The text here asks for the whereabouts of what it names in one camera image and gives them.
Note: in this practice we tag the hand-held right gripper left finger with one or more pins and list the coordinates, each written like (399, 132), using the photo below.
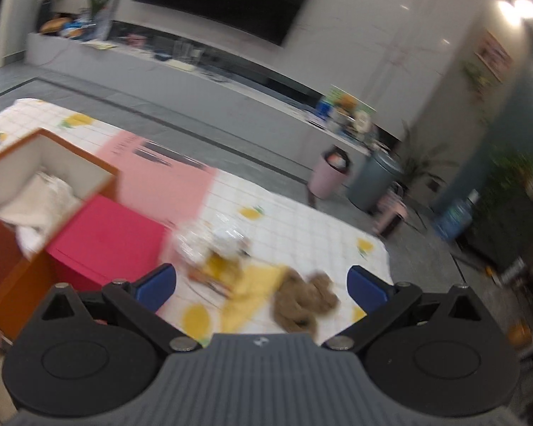
(157, 286)

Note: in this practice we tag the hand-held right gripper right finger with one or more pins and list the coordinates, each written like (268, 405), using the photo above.
(364, 288)

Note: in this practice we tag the brown plush toy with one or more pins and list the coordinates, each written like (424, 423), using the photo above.
(304, 301)

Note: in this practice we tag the clear plastic bag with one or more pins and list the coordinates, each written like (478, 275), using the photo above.
(204, 242)

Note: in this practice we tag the yellow cloth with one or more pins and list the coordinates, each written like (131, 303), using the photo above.
(253, 288)

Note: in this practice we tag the orange cardboard box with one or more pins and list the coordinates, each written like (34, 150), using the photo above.
(22, 284)

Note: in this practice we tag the red square box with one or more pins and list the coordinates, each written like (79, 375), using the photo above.
(111, 239)

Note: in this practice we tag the small pink heater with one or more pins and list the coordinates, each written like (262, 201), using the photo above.
(391, 215)

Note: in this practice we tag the lemon print checked tablecloth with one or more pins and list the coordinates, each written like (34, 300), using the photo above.
(293, 226)

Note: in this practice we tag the pink mat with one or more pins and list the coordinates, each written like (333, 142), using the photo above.
(160, 186)

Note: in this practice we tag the grey trash can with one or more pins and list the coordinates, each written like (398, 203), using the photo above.
(373, 182)

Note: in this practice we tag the blue water bottle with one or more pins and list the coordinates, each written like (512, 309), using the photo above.
(455, 219)

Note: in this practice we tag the pink trash can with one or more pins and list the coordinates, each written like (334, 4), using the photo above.
(326, 177)

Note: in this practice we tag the tall potted plant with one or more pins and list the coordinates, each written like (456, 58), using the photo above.
(422, 159)

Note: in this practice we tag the green painting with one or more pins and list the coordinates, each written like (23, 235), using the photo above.
(364, 104)

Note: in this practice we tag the teddy bear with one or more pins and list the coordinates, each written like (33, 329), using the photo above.
(347, 102)

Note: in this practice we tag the marble television cabinet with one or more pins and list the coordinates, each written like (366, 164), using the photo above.
(231, 84)

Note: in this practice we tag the hanging vine plant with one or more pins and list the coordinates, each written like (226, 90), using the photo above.
(476, 80)

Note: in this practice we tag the brown round object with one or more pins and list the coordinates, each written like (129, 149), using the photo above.
(55, 25)

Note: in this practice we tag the green plant in glass vase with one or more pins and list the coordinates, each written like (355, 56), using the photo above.
(100, 4)

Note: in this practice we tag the framed wall picture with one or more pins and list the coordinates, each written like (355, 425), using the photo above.
(494, 55)

